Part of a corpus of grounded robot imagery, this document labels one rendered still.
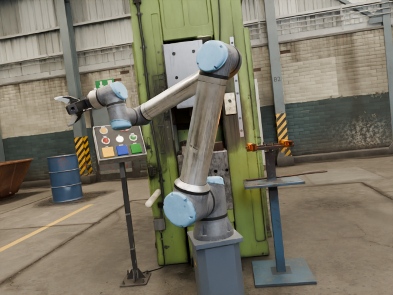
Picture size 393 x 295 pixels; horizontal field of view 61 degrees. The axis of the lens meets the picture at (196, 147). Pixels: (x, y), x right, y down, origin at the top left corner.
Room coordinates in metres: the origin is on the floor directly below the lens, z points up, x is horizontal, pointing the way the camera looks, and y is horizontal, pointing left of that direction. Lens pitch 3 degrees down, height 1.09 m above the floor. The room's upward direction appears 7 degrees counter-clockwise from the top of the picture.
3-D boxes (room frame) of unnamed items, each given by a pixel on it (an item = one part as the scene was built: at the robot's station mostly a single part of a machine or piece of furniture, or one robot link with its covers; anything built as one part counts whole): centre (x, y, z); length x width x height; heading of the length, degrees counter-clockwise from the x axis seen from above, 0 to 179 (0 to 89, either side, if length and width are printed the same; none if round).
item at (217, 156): (2.81, -0.05, 0.69); 0.56 x 0.38 x 0.45; 177
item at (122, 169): (2.54, 0.57, 0.54); 0.04 x 0.04 x 1.08; 87
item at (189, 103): (2.80, 0.01, 1.32); 0.42 x 0.20 x 0.10; 177
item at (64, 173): (6.71, 2.67, 0.44); 0.59 x 0.59 x 0.88
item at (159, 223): (2.73, 0.37, 0.36); 0.09 x 0.07 x 0.12; 87
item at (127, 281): (2.54, 0.58, 0.05); 0.22 x 0.22 x 0.09; 87
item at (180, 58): (2.80, -0.04, 1.56); 0.42 x 0.39 x 0.40; 177
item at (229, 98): (2.71, -0.30, 1.27); 0.09 x 0.02 x 0.17; 87
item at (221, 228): (1.55, -0.03, 0.65); 0.19 x 0.19 x 0.10
